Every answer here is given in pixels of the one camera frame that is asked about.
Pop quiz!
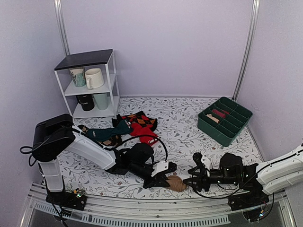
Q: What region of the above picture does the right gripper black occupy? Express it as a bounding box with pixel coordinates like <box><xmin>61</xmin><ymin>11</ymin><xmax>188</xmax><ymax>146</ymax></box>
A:
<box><xmin>183</xmin><ymin>166</ymin><xmax>239</xmax><ymax>192</ymax></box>

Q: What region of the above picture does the tan ribbed sock brown cuff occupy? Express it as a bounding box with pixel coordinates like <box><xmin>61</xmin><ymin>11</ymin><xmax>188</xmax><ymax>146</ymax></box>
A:
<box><xmin>166</xmin><ymin>175</ymin><xmax>187</xmax><ymax>192</ymax></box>

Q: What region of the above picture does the green divided storage box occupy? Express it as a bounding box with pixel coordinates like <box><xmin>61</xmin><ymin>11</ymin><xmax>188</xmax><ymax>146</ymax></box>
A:
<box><xmin>197</xmin><ymin>96</ymin><xmax>253</xmax><ymax>147</ymax></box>

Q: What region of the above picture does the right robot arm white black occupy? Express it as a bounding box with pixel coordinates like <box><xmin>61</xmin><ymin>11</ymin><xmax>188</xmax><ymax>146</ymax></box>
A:
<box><xmin>183</xmin><ymin>144</ymin><xmax>303</xmax><ymax>206</ymax></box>

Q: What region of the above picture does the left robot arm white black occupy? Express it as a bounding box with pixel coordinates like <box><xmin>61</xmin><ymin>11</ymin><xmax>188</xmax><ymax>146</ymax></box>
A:
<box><xmin>19</xmin><ymin>114</ymin><xmax>177</xmax><ymax>205</ymax></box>

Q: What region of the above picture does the red sock white trim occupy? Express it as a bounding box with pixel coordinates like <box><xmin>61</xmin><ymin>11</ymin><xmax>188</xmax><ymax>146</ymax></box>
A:
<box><xmin>130</xmin><ymin>122</ymin><xmax>158</xmax><ymax>146</ymax></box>

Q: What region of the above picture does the floral patterned table mat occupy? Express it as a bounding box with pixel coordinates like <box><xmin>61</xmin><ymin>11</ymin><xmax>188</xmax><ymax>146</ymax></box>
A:
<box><xmin>58</xmin><ymin>97</ymin><xmax>262</xmax><ymax>200</ymax></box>

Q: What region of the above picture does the argyle sock brown beige left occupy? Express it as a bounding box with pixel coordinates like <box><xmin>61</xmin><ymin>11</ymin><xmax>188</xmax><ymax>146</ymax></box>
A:
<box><xmin>78</xmin><ymin>125</ymin><xmax>122</xmax><ymax>147</ymax></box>

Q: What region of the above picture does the argyle brown orange sock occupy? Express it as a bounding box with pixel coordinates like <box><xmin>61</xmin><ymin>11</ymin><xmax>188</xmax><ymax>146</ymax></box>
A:
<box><xmin>122</xmin><ymin>111</ymin><xmax>158</xmax><ymax>131</ymax></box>

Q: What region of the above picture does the rolled beige sock in box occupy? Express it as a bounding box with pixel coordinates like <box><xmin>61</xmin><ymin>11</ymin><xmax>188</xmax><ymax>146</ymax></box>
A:
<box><xmin>206</xmin><ymin>114</ymin><xmax>220</xmax><ymax>123</ymax></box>

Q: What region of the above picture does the dark teal sock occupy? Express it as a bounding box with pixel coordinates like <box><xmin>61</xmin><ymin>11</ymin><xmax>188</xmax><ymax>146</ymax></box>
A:
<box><xmin>86</xmin><ymin>120</ymin><xmax>133</xmax><ymax>142</ymax></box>

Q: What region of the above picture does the rolled red sock in box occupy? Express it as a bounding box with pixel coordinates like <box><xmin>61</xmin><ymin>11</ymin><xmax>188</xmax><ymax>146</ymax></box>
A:
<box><xmin>212</xmin><ymin>109</ymin><xmax>230</xmax><ymax>119</ymax></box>

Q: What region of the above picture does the black sock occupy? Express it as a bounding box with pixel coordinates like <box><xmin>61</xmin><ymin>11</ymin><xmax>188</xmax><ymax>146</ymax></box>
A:
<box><xmin>112</xmin><ymin>114</ymin><xmax>123</xmax><ymax>128</ymax></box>

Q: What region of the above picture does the pale green mug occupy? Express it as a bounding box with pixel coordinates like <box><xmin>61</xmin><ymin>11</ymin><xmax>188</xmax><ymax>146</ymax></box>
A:
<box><xmin>93</xmin><ymin>93</ymin><xmax>108</xmax><ymax>110</ymax></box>

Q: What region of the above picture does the black mug white text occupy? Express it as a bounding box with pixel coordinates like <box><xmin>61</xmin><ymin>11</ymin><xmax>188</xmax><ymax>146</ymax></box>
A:
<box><xmin>76</xmin><ymin>94</ymin><xmax>95</xmax><ymax>112</ymax></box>

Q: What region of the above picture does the cream ceramic mug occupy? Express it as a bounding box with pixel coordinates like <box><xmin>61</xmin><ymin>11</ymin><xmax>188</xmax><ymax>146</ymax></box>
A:
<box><xmin>85</xmin><ymin>68</ymin><xmax>104</xmax><ymax>90</ymax></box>

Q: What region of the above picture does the white metal shelf black top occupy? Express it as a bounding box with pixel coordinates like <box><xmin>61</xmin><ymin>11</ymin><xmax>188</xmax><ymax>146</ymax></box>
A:
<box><xmin>54</xmin><ymin>49</ymin><xmax>120</xmax><ymax>119</ymax></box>

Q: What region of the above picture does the teal patterned mug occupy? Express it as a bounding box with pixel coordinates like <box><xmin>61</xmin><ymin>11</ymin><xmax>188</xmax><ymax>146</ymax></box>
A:
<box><xmin>69</xmin><ymin>67</ymin><xmax>86</xmax><ymax>87</ymax></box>

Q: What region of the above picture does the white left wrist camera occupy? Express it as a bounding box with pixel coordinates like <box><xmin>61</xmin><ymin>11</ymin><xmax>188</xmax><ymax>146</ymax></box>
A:
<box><xmin>151</xmin><ymin>161</ymin><xmax>169</xmax><ymax>177</ymax></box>

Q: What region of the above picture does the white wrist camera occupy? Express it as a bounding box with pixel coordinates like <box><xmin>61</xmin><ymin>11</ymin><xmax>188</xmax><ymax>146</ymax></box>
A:
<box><xmin>193</xmin><ymin>152</ymin><xmax>212</xmax><ymax>170</ymax></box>
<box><xmin>151</xmin><ymin>161</ymin><xmax>169</xmax><ymax>177</ymax></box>

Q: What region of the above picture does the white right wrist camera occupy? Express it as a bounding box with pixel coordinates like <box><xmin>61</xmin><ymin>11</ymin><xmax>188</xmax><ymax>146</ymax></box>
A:
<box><xmin>193</xmin><ymin>152</ymin><xmax>212</xmax><ymax>170</ymax></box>

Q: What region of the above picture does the aluminium front rail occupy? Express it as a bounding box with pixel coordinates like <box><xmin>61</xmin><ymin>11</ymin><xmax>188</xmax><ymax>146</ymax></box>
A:
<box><xmin>20</xmin><ymin>183</ymin><xmax>296</xmax><ymax>227</ymax></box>

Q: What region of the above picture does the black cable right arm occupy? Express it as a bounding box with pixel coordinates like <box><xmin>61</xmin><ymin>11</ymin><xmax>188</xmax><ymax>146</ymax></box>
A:
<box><xmin>193</xmin><ymin>184</ymin><xmax>244</xmax><ymax>200</ymax></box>

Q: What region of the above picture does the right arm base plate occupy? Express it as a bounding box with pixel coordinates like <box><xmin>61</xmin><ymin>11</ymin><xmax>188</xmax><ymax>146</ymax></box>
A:
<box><xmin>228</xmin><ymin>191</ymin><xmax>274</xmax><ymax>223</ymax></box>

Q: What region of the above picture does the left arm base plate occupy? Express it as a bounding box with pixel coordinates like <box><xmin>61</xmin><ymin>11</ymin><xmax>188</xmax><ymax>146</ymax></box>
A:
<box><xmin>45</xmin><ymin>181</ymin><xmax>87</xmax><ymax>211</ymax></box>

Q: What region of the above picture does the black cable left base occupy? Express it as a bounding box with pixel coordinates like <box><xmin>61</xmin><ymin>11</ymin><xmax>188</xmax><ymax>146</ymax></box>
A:
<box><xmin>42</xmin><ymin>186</ymin><xmax>71</xmax><ymax>227</ymax></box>

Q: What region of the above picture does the right aluminium corner post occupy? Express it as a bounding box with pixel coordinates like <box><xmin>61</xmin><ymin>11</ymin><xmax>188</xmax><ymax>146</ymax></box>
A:
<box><xmin>232</xmin><ymin>0</ymin><xmax>260</xmax><ymax>101</ymax></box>

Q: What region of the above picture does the aluminium corner post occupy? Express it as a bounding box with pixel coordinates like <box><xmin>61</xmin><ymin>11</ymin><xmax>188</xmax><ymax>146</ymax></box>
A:
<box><xmin>53</xmin><ymin>0</ymin><xmax>70</xmax><ymax>56</ymax></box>
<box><xmin>232</xmin><ymin>0</ymin><xmax>260</xmax><ymax>101</ymax></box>

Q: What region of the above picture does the left aluminium corner post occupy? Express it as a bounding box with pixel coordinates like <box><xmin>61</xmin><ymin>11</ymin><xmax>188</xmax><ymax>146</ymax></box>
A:
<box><xmin>53</xmin><ymin>0</ymin><xmax>70</xmax><ymax>56</ymax></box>

